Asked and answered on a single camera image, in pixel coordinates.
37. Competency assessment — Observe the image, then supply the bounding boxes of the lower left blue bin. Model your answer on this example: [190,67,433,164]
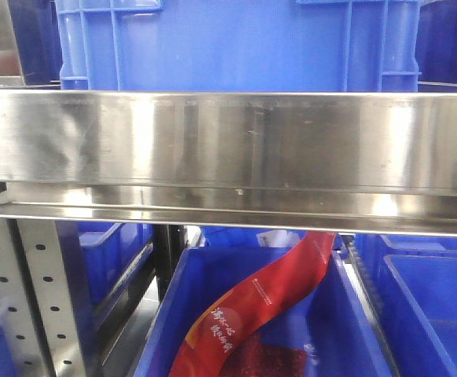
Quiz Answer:
[78,221,152,306]

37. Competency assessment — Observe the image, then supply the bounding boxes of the upper blue plastic bin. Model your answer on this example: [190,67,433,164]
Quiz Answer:
[55,1,421,92]

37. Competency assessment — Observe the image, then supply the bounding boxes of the lower centre blue bin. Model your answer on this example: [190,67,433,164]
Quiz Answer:
[134,247,391,376]

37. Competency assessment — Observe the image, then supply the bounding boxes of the lower right blue bin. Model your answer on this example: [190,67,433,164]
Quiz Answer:
[354,234,457,376]

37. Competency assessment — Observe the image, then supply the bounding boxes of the red snack bag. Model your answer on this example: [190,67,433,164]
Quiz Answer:
[169,231,336,376]

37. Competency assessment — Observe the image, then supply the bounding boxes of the stainless steel shelf beam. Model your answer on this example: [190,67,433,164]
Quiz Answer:
[0,89,457,236]

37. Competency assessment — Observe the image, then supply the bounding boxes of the perforated metal shelf upright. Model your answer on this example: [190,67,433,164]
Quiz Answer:
[0,218,101,376]

